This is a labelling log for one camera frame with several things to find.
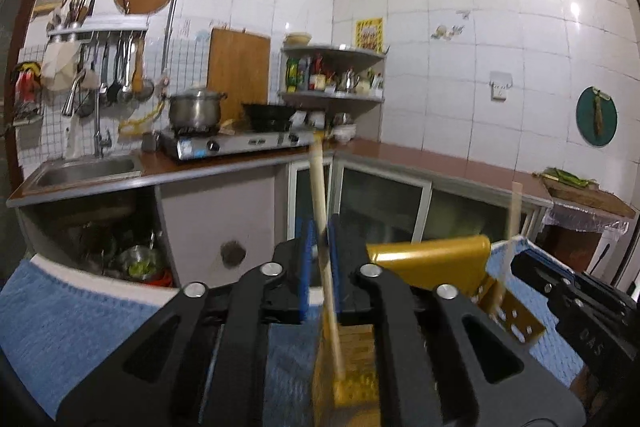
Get green bottle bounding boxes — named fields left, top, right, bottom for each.
left=285, top=56, right=307, bottom=92

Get blue towel mat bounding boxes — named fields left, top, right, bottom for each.
left=0, top=237, right=601, bottom=427

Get light wooden chopstick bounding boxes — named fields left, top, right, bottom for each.
left=491, top=181, right=523, bottom=315
left=310, top=132, right=347, bottom=388

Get steel wall utensil rack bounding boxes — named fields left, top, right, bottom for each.
left=47, top=13, right=151, bottom=44

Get glass door base cabinet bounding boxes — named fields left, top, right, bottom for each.
left=287, top=156, right=552, bottom=255

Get green vegetables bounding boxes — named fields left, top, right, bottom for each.
left=541, top=167, right=599, bottom=188

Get wire wall basket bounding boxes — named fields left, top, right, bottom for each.
left=12, top=104, right=44, bottom=128

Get clear plastic table cover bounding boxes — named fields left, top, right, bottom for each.
left=542, top=201, right=632, bottom=239

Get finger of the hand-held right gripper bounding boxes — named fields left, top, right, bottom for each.
left=510, top=248, right=640, bottom=309

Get steel kitchen sink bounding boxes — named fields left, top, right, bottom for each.
left=21, top=155, right=144, bottom=204

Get steel bowl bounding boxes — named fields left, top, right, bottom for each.
left=113, top=244, right=167, bottom=284

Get rectangular wooden cutting board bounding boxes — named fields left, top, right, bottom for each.
left=207, top=28, right=272, bottom=124

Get steel cutlery cup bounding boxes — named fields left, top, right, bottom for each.
left=64, top=0, right=97, bottom=30

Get green round wall board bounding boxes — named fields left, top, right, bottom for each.
left=575, top=85, right=618, bottom=148

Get white wall socket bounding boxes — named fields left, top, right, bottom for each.
left=488, top=70, right=515, bottom=102

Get wooden spatula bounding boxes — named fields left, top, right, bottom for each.
left=132, top=34, right=147, bottom=94

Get steel skimmer ladle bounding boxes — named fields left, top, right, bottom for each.
left=140, top=34, right=156, bottom=102

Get red and yellow scrubber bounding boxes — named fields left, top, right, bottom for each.
left=12, top=61, right=44, bottom=104

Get white cloth bag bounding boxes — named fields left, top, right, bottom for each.
left=40, top=40, right=84, bottom=90

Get steel gas stove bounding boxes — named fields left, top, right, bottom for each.
left=158, top=126, right=318, bottom=164

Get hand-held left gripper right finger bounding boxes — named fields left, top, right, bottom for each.
left=327, top=214, right=586, bottom=427

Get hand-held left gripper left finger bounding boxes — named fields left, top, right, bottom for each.
left=55, top=214, right=318, bottom=427

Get yellow perforated utensil holder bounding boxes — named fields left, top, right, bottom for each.
left=312, top=234, right=546, bottom=427

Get wooden chopping block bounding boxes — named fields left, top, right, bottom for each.
left=542, top=174, right=637, bottom=219

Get yellow gas hose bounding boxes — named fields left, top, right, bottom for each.
left=118, top=99, right=167, bottom=138

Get yellow wall sticker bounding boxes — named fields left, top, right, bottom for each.
left=354, top=17, right=385, bottom=54

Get brown framed glass door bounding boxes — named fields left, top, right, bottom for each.
left=0, top=0, right=54, bottom=190

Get black ladle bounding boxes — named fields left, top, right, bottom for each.
left=104, top=34, right=122, bottom=104

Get steel teapot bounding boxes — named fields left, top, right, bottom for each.
left=339, top=68, right=362, bottom=94

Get steel cooking pot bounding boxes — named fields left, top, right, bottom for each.
left=167, top=89, right=229, bottom=132

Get black wok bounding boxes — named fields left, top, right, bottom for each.
left=241, top=102, right=299, bottom=132

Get steel faucet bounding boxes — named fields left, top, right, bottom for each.
left=62, top=71, right=114, bottom=160

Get white patterned bowl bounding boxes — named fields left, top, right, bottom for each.
left=332, top=122, right=358, bottom=144

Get brown kitchen counter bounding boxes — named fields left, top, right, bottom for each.
left=7, top=136, right=555, bottom=208

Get grey corner shelf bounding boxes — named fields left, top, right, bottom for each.
left=278, top=44, right=389, bottom=112

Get small wall decal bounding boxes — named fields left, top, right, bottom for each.
left=430, top=23, right=466, bottom=42

